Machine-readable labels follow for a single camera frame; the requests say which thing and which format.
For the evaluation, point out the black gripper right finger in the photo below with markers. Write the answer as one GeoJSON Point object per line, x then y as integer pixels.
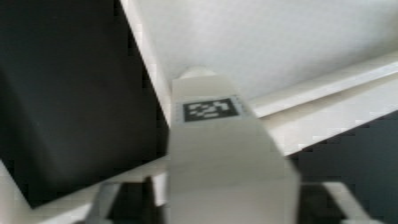
{"type": "Point", "coordinates": [356, 215]}

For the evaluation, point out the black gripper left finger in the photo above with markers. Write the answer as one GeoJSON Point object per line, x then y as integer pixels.
{"type": "Point", "coordinates": [102, 206]}

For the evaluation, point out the white desk leg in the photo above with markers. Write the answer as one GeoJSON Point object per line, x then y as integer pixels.
{"type": "Point", "coordinates": [231, 180]}

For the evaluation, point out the white desk top tray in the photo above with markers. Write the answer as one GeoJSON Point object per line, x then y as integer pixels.
{"type": "Point", "coordinates": [297, 48]}

